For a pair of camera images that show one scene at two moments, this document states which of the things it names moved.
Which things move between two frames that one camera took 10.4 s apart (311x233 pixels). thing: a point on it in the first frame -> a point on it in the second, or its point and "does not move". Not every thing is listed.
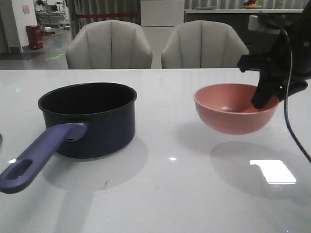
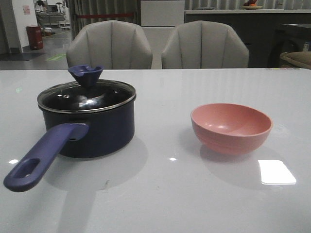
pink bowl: x=228 y=108 -> x=230 y=129
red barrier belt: x=98 y=15 does not move
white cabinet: x=159 y=20 does not move
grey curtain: x=75 y=7 does not move
